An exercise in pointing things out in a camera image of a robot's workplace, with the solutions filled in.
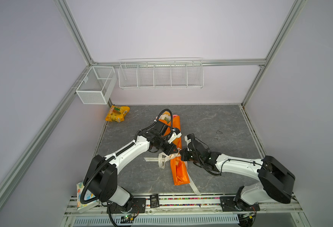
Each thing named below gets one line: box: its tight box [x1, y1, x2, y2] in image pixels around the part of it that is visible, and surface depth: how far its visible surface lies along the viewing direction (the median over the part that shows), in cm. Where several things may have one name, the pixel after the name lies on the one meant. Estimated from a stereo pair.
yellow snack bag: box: [105, 104, 131, 123], surface depth 111 cm
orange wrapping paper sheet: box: [158, 115, 191, 186], surface depth 82 cm
